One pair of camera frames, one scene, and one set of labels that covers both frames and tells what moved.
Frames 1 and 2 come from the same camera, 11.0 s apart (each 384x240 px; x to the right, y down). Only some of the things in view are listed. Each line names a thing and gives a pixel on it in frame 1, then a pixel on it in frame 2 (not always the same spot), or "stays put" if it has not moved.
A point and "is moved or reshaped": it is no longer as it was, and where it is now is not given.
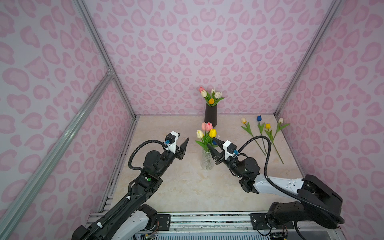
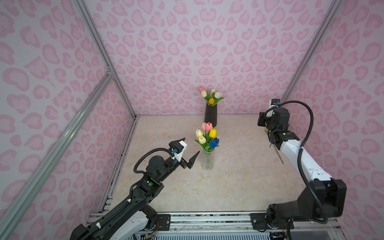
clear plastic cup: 207,161 stays put
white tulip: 218,95 stays put
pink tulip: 209,126 stays put
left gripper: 181,152 to 183,164
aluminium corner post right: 333,7 stays put
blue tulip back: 261,127 is moved or reshaped
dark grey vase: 211,114 stays put
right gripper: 218,157 to 262,116
